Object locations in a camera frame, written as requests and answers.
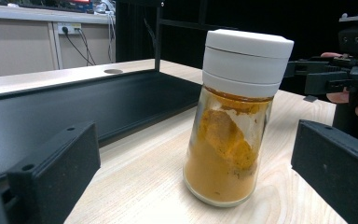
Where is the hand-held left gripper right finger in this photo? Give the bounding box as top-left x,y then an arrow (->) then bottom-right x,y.
291,119 -> 358,224

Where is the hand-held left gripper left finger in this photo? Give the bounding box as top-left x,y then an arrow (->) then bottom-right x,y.
7,120 -> 102,224

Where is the black two-tier metal rack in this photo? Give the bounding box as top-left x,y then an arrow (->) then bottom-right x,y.
0,0 -> 241,188

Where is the glass jar of orange powder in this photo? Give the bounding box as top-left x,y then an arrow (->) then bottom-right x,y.
182,28 -> 295,208

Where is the beige office partition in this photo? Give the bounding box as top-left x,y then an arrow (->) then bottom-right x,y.
0,3 -> 117,79

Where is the blurred equipment pile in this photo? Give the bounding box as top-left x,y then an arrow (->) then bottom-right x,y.
52,0 -> 116,15

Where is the black power cable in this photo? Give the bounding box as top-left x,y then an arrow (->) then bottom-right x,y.
62,26 -> 91,67
75,27 -> 97,66

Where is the white wall socket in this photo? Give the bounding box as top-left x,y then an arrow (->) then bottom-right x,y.
57,21 -> 82,35

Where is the white hanging cable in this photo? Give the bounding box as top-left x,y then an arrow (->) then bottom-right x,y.
106,10 -> 117,63

